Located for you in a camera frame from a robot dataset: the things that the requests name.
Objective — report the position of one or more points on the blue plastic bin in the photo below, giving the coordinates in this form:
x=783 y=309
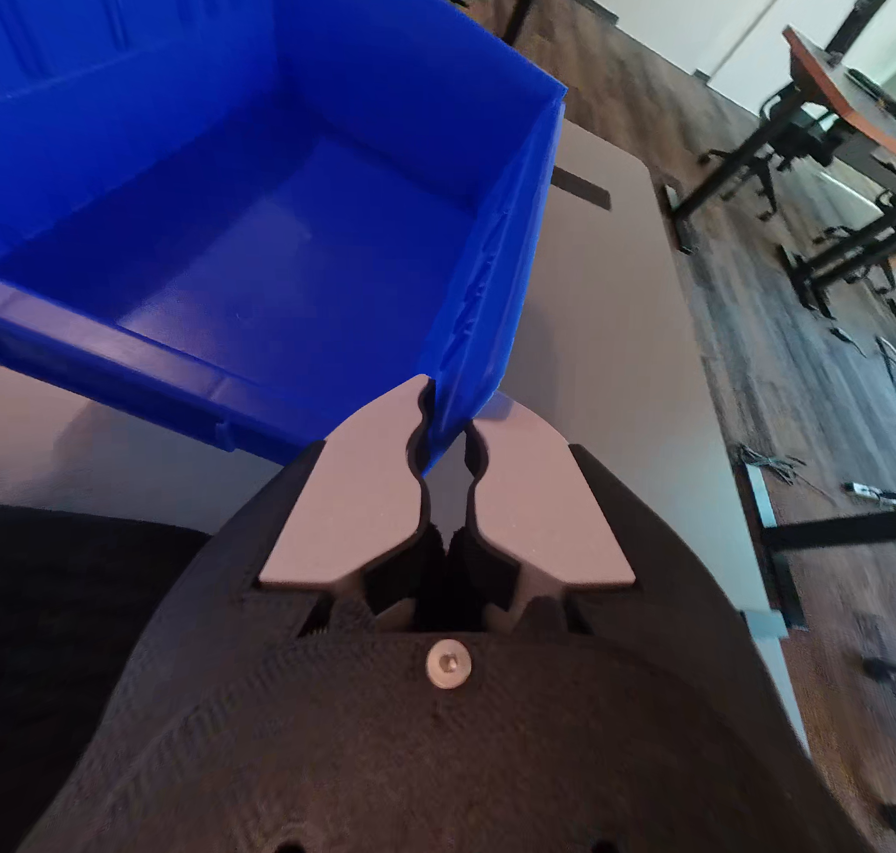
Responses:
x=280 y=202

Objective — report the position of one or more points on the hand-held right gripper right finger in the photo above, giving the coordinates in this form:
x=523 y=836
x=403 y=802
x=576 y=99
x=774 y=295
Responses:
x=546 y=517

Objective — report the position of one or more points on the black office chair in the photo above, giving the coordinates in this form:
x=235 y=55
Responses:
x=815 y=132

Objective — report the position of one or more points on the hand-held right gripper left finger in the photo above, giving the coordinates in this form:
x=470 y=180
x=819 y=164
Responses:
x=350 y=510

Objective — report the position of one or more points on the person's black trousers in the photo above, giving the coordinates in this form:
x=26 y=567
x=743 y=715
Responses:
x=70 y=622

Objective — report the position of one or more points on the wooden office desk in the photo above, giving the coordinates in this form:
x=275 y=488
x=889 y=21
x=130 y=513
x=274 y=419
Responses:
x=826 y=76

